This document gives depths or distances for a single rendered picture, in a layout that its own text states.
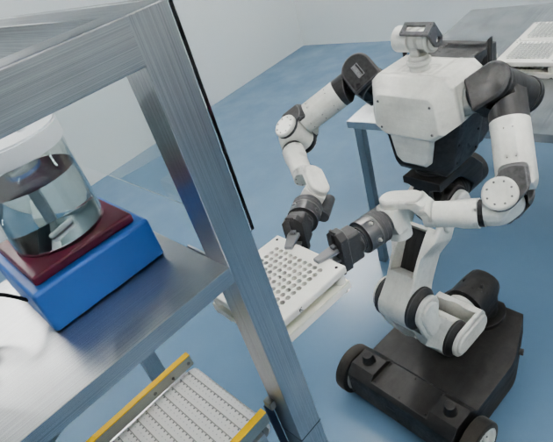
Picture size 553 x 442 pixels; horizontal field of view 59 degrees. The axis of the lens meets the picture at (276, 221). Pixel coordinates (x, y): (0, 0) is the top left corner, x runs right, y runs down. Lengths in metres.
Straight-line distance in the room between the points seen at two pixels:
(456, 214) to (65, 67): 0.92
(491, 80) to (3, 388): 1.13
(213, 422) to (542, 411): 1.34
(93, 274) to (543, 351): 1.88
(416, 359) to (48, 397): 1.56
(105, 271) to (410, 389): 1.38
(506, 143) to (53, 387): 1.01
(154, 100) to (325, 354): 1.85
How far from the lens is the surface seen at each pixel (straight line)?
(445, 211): 1.23
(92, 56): 0.59
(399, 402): 1.91
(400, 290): 1.59
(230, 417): 1.13
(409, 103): 1.36
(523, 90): 1.31
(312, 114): 1.57
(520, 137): 1.24
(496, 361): 2.04
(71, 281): 0.77
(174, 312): 0.71
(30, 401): 0.73
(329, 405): 2.18
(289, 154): 1.53
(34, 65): 0.56
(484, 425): 1.86
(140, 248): 0.81
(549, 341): 2.34
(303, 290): 1.11
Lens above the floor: 1.77
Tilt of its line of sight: 33 degrees down
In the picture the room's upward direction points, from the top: 18 degrees counter-clockwise
